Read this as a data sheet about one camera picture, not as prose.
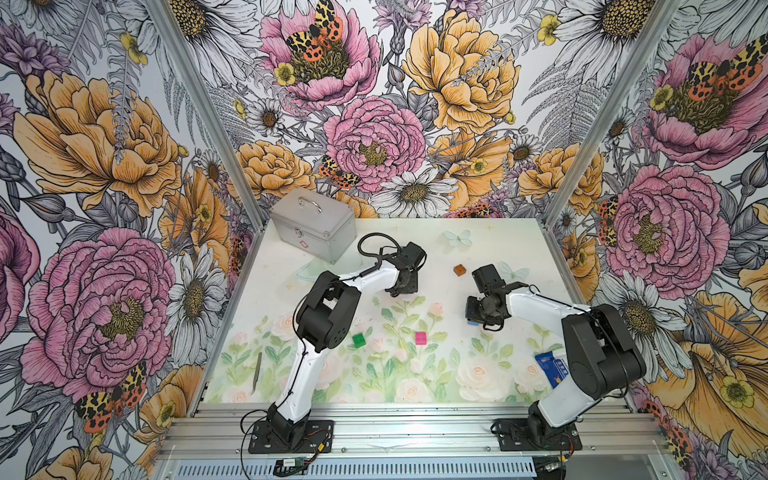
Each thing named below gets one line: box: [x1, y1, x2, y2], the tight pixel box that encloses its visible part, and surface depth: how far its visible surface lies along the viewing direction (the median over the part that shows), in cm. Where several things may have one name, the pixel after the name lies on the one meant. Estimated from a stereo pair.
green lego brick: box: [352, 333, 366, 349], surface depth 91 cm
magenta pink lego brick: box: [415, 332, 427, 345], surface depth 91 cm
